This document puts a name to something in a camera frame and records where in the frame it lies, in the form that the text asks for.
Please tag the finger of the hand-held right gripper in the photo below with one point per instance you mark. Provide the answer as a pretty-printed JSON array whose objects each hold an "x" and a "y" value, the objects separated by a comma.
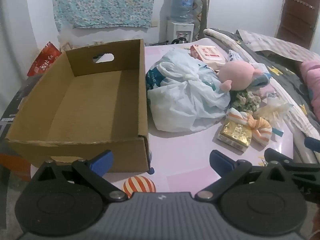
[
  {"x": 313, "y": 143},
  {"x": 277, "y": 156}
]

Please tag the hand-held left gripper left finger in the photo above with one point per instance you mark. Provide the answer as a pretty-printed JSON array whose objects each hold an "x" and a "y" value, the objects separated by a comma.
[{"x": 101, "y": 163}]

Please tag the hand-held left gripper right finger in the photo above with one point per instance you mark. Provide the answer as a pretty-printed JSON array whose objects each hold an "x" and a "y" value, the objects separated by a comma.
[{"x": 220, "y": 161}]

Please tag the orange striped cloth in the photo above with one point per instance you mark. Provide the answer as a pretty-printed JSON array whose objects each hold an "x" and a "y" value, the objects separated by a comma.
[{"x": 261, "y": 130}]

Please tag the clear plastic bag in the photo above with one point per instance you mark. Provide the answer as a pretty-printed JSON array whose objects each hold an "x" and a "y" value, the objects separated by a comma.
[{"x": 273, "y": 111}]

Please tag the brown cardboard box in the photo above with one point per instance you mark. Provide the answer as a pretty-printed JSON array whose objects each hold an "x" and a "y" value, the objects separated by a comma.
[{"x": 95, "y": 100}]

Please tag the pink plush toy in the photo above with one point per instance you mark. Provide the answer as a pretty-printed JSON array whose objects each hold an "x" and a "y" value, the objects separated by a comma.
[{"x": 237, "y": 75}]

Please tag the blue white tissue pack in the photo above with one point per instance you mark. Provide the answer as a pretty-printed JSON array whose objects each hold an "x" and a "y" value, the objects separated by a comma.
[{"x": 233, "y": 55}]

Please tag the white checked quilt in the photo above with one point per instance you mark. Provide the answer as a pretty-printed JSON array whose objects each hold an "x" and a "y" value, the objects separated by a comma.
[{"x": 297, "y": 120}]

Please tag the gold packet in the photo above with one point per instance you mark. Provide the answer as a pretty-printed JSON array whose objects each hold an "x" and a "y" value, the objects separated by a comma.
[{"x": 235, "y": 133}]

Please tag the orange striped ball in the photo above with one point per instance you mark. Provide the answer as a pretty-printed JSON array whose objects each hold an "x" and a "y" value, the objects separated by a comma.
[{"x": 138, "y": 185}]

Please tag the pink cloth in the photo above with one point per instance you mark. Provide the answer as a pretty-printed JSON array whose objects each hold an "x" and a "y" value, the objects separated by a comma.
[{"x": 312, "y": 80}]

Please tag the green knitted cloth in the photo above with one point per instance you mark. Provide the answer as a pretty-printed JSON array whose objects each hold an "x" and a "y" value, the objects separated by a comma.
[{"x": 246, "y": 100}]

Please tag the grey blanket with yellow print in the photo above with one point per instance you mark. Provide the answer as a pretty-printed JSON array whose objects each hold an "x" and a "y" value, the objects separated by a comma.
[{"x": 287, "y": 80}]

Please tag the white plastic bag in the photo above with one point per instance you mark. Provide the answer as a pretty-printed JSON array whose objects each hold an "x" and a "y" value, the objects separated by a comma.
[{"x": 185, "y": 92}]

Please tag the checked printed sheet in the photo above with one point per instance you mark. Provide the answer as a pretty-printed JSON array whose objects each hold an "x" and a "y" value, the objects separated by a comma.
[{"x": 280, "y": 43}]

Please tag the pink wet wipes pack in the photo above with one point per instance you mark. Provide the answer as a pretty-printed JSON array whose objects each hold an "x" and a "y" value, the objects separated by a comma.
[{"x": 208, "y": 55}]

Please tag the red snack bag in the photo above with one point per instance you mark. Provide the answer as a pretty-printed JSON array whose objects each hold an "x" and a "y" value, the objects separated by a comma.
[{"x": 43, "y": 60}]

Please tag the steel electric kettle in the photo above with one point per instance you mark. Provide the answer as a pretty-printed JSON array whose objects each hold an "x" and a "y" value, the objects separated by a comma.
[{"x": 180, "y": 40}]

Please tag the brown wooden door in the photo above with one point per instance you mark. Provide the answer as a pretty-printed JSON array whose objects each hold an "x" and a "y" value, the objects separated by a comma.
[{"x": 300, "y": 12}]

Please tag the patterned board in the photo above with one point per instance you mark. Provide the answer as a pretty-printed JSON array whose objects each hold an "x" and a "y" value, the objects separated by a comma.
[{"x": 201, "y": 12}]

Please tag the wall socket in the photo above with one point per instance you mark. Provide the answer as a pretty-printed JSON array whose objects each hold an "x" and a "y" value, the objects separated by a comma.
[{"x": 154, "y": 24}]

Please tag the blue floral wall cloth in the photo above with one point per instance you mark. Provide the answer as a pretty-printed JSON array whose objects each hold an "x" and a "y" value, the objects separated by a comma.
[{"x": 105, "y": 2}]

